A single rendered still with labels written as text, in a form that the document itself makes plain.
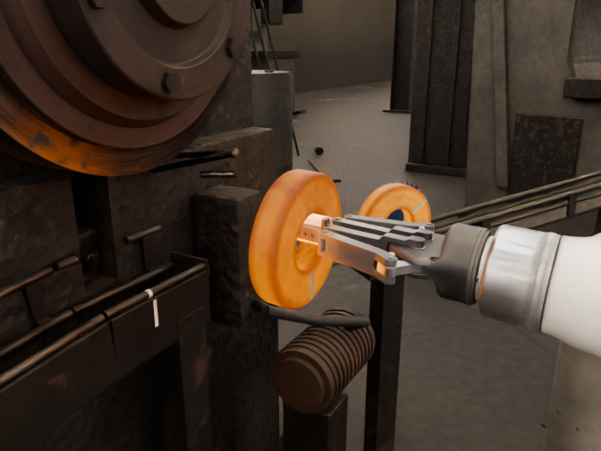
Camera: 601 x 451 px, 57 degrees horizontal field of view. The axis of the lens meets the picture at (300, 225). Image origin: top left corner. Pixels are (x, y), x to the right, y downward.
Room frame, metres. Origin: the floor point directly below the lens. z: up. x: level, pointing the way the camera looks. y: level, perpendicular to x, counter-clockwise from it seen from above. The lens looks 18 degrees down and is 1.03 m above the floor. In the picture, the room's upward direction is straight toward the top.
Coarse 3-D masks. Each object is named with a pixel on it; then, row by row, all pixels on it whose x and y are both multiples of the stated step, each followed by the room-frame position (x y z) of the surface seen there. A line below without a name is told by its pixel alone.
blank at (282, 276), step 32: (288, 192) 0.55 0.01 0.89; (320, 192) 0.59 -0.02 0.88; (256, 224) 0.53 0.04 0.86; (288, 224) 0.53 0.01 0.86; (256, 256) 0.52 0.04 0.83; (288, 256) 0.54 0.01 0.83; (320, 256) 0.60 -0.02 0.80; (256, 288) 0.54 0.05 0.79; (288, 288) 0.54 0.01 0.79; (320, 288) 0.61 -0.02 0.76
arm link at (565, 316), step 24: (576, 240) 0.45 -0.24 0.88; (600, 240) 0.44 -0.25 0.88; (576, 264) 0.42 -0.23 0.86; (600, 264) 0.41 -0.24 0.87; (552, 288) 0.42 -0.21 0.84; (576, 288) 0.41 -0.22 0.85; (600, 288) 0.40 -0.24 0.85; (552, 312) 0.42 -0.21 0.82; (576, 312) 0.40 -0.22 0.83; (600, 312) 0.39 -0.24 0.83; (576, 336) 0.41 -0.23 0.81; (600, 336) 0.39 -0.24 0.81
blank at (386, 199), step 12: (372, 192) 1.02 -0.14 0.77; (384, 192) 1.00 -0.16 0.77; (396, 192) 1.01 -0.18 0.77; (408, 192) 1.02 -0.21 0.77; (420, 192) 1.03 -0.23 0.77; (372, 204) 0.99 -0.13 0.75; (384, 204) 1.00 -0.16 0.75; (396, 204) 1.01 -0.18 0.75; (408, 204) 1.02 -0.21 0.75; (420, 204) 1.03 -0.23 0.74; (372, 216) 0.99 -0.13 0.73; (384, 216) 1.00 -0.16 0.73; (408, 216) 1.04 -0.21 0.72; (420, 216) 1.03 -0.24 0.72
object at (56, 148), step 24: (0, 96) 0.55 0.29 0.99; (216, 96) 0.83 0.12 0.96; (0, 120) 0.54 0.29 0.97; (24, 120) 0.56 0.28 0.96; (24, 144) 0.56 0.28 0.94; (48, 144) 0.58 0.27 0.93; (72, 144) 0.61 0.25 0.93; (168, 144) 0.74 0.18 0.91; (72, 168) 0.61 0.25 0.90; (96, 168) 0.63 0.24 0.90; (120, 168) 0.67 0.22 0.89; (144, 168) 0.70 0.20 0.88
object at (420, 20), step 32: (448, 0) 4.66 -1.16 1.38; (416, 32) 4.78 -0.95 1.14; (448, 32) 4.65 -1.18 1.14; (416, 64) 4.77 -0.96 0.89; (448, 64) 4.64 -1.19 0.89; (416, 96) 4.77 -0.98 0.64; (448, 96) 4.60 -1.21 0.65; (416, 128) 4.76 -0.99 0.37; (448, 128) 4.59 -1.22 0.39; (416, 160) 4.75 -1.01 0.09; (448, 160) 4.59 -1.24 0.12
